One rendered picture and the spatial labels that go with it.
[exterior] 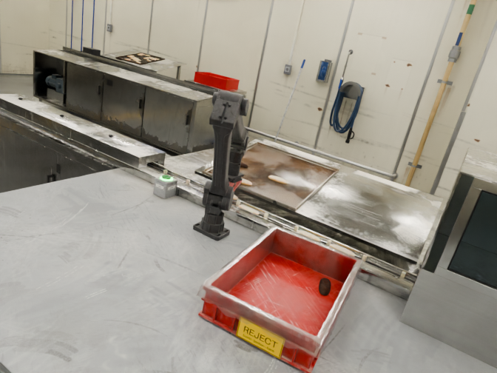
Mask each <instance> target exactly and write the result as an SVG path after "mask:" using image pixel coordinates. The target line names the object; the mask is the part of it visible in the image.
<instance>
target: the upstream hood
mask: <svg viewBox="0 0 497 373"><path fill-rule="evenodd" d="M0 107H1V108H3V109H5V110H8V111H10V112H12V113H15V114H16V115H19V116H21V117H23V118H26V119H28V120H30V121H32V122H35V123H37V124H39V125H41V126H43V127H46V128H48V129H50V130H52V131H55V132H57V133H59V134H62V135H64V136H66V137H68V138H71V139H72V140H75V141H77V142H79V143H82V144H84V145H86V146H88V147H91V148H93V149H96V150H97V151H99V152H102V153H104V154H106V155H109V156H111V157H113V158H116V159H118V160H119V161H123V162H124V163H126V164H129V165H131V166H133V167H136V168H138V169H139V168H143V167H147V163H151V162H155V163H158V164H161V165H163V166H164V161H165V156H166V152H164V151H162V150H159V149H156V148H154V147H151V146H149V145H147V144H144V143H142V142H140V141H136V140H135V139H132V138H129V137H127V136H125V135H122V134H120V133H117V132H114V131H112V130H109V129H107V128H105V127H102V126H99V125H97V124H94V123H92V122H90V121H87V120H84V119H82V118H79V117H77V116H75V115H72V114H70V113H68V112H65V111H63V110H60V109H57V108H55V107H52V106H50V105H48V104H45V103H42V102H40V101H37V100H35V99H33V98H30V97H27V96H25V95H22V94H0Z"/></svg>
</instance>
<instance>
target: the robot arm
mask: <svg viewBox="0 0 497 373"><path fill-rule="evenodd" d="M212 105H213V110H212V113H211V115H210V118H209V124H211V125H212V128H213V130H214V159H213V174H212V182H211V181H207V182H206V184H205V186H204V193H203V200H202V205H205V206H206V208H205V215H204V217H202V220H201V221H200V222H198V223H196V224H194V225H193V230H195V231H197V232H199V233H201V234H203V235H205V236H207V237H209V238H211V239H213V240H215V241H219V240H221V239H223V238H224V237H226V236H228V235H229V234H230V230H229V229H227V228H225V227H224V220H223V216H224V212H222V210H224V211H229V210H230V209H231V204H232V201H233V197H234V191H235V190H236V188H237V187H238V186H239V185H240V183H241V182H242V180H243V179H242V178H241V177H243V176H244V174H243V173H241V172H240V165H241V161H242V157H243V156H244V155H245V154H246V149H247V146H248V142H249V137H248V131H247V130H246V129H245V127H244V125H243V117H242V115H243V116H247V112H248V109H249V100H248V99H247V98H244V95H241V94H237V93H230V92H227V91H223V90H220V91H219V92H218V93H217V92H214V94H213V97H212ZM231 147H232V148H231ZM234 183H236V185H235V186H234ZM233 186H234V187H233Z"/></svg>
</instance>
